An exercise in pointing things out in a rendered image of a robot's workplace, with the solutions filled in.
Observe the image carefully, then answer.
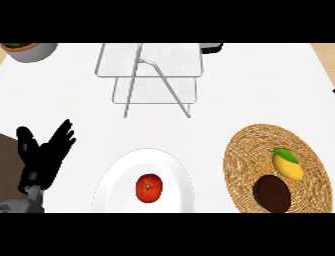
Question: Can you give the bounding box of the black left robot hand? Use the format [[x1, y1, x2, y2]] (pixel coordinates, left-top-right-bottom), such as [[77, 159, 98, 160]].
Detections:
[[15, 118, 79, 196]]

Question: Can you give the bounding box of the yellow lemon with green leaf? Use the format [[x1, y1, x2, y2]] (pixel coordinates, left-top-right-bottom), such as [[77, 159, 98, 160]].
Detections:
[[269, 147, 306, 182]]

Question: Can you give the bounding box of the round woven wicker placemat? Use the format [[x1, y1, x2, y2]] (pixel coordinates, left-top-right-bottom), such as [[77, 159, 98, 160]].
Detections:
[[222, 123, 334, 214]]

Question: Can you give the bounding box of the white oval plate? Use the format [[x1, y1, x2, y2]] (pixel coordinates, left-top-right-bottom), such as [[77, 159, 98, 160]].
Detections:
[[92, 148, 197, 214]]

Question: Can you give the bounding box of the red tomato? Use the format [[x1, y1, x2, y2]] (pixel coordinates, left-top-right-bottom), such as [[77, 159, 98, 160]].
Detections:
[[135, 173, 164, 204]]

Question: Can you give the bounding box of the black and white appliance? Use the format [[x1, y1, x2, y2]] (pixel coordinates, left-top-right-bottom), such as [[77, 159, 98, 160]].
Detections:
[[198, 42, 225, 55]]

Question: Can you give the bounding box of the grey pot with plant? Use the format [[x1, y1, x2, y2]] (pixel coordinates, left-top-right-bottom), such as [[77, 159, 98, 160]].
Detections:
[[0, 42, 59, 64]]

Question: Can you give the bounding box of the dark brown round avocado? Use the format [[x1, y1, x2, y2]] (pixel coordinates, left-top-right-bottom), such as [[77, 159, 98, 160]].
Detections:
[[253, 174, 293, 214]]

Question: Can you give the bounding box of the white wire tiered shelf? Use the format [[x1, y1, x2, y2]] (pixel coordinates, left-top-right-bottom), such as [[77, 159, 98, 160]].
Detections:
[[93, 42, 206, 119]]

